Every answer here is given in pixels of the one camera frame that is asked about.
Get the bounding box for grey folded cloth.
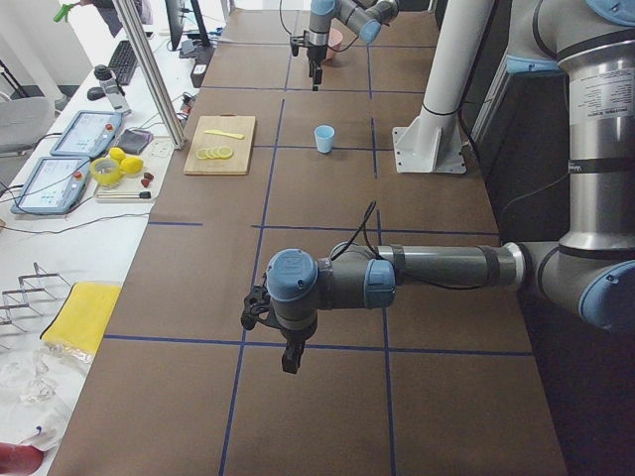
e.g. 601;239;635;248
117;129;154;155

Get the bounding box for yellow cloth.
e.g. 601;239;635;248
41;282;121;357

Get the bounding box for aluminium frame post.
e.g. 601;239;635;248
113;0;186;150

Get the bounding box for clear water bottle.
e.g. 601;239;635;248
93;64;131;115

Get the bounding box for black keyboard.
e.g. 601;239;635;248
107;40;138;86

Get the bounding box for wooden cutting board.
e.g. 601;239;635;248
184;115;256;176

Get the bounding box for black monitor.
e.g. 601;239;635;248
165;0;210;51

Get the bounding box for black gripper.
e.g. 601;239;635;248
282;318;318;374
307;44;327;91

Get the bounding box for blue plastic cup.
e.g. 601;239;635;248
314;124;335;154

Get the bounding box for pink bowl of ice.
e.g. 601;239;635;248
325;28;343;61

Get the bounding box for whole yellow lemon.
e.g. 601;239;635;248
108;147;126;163
120;156;144;176

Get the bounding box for lower teach pendant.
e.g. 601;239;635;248
11;156;91;215

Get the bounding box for yellow plastic knife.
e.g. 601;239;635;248
203;129;245;140

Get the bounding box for lemon slices row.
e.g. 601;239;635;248
195;146;234;161

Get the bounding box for spare strawberries on tray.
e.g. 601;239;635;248
141;172;155;189

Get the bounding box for white pole with base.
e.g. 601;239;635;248
393;0;494;175

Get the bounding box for upper teach pendant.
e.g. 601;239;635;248
51;110;123;159

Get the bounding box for teach pendant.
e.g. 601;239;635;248
11;156;91;215
51;110;123;159

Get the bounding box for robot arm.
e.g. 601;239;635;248
241;1;634;374
298;0;400;91

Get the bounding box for yellow tape roll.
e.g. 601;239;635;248
89;157;123;186

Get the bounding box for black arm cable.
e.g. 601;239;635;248
329;200;492;292

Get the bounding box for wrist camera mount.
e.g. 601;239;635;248
240;286;275;331
290;30;310;57

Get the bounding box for wire dish rack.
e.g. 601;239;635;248
1;262;71;338

